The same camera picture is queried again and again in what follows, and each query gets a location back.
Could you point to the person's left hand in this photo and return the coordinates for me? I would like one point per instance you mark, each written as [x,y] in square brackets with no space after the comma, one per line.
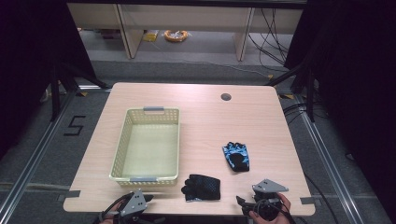
[112,209]

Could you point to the blue and black fingerless glove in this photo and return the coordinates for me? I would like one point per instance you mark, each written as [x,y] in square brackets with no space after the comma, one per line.
[238,158]

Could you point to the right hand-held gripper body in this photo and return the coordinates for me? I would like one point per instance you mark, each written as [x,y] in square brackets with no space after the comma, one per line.
[268,194]

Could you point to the grey tape strip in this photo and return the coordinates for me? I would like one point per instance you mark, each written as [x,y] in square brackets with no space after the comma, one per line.
[72,194]
[307,200]

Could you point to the black metal stand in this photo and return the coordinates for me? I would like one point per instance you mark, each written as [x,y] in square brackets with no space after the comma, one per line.
[59,90]
[306,87]

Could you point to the aluminium floor rail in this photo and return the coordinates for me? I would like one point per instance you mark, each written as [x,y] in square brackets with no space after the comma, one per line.
[330,165]
[34,155]

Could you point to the pale yellow plastic basket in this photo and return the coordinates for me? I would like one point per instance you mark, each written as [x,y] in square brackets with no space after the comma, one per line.
[149,146]

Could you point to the person's right hand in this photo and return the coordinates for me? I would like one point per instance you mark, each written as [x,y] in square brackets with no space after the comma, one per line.
[284,207]

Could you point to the yellow packet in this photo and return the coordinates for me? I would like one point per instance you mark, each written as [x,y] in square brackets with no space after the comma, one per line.
[151,36]

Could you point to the black mesh fingerless glove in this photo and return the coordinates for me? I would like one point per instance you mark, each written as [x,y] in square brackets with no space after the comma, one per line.
[202,188]

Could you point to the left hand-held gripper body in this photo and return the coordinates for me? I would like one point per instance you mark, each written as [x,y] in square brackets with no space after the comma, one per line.
[134,203]

